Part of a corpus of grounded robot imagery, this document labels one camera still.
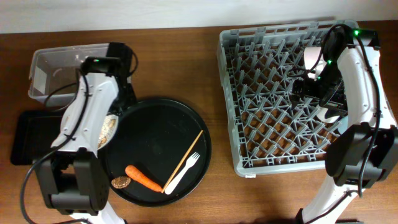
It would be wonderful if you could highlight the white cup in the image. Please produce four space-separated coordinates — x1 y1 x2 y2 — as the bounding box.
316 106 345 123

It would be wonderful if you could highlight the grey plate with food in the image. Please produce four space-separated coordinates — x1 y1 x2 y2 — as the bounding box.
98 114 119 149

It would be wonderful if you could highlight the pink bowl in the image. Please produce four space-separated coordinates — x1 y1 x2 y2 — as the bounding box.
303 47 326 73

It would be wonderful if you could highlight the light blue cup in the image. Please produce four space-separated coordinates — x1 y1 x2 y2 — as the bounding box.
337 116 348 135

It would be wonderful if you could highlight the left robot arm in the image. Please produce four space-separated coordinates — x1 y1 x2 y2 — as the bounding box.
28 42 138 223

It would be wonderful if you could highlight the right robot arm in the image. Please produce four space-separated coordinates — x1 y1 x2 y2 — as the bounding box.
288 24 397 223

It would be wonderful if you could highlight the grey dishwasher rack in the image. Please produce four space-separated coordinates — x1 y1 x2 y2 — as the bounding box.
217 21 361 177

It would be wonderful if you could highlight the black round tray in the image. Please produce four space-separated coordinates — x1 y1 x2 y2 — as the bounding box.
98 98 211 207

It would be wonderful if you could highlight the orange carrot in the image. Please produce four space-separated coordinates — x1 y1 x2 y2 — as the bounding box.
125 165 162 192

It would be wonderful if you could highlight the clear plastic bin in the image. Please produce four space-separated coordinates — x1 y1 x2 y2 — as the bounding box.
27 43 131 108

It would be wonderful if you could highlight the wooden chopstick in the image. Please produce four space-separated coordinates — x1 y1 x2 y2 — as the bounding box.
161 130 203 193

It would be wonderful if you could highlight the brown cookie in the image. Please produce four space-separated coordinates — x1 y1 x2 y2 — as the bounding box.
111 176 131 189

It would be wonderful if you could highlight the white plastic fork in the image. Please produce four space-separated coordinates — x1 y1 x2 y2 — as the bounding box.
164 152 200 195

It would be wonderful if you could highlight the black rectangular tray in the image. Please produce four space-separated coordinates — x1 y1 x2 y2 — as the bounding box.
10 110 63 166

